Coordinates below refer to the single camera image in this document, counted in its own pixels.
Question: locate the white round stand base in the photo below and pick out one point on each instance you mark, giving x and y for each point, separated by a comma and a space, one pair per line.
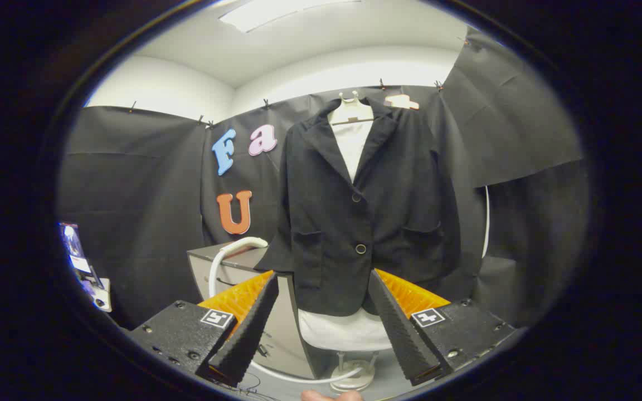
354, 381

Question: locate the white shirt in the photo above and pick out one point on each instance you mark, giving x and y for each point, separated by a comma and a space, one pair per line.
351, 145

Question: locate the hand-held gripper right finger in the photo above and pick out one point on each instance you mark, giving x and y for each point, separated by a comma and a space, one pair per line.
402, 334

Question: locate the black backdrop cloth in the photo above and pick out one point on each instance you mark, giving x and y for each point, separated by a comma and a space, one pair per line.
148, 184

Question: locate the grey cabinet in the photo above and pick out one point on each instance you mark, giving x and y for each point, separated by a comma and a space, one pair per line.
285, 340

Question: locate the white garment steamer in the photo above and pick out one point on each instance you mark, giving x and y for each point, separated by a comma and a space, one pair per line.
237, 243

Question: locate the black blazer jacket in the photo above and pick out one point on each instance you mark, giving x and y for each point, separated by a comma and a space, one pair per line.
332, 223

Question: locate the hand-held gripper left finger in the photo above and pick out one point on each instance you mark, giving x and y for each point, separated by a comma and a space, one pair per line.
246, 340

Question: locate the small screen device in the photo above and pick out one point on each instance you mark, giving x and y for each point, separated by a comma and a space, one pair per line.
78, 256

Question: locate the long ceiling light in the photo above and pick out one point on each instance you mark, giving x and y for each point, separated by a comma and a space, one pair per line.
265, 14

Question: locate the white clothes hanger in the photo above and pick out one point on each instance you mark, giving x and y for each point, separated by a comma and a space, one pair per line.
351, 114

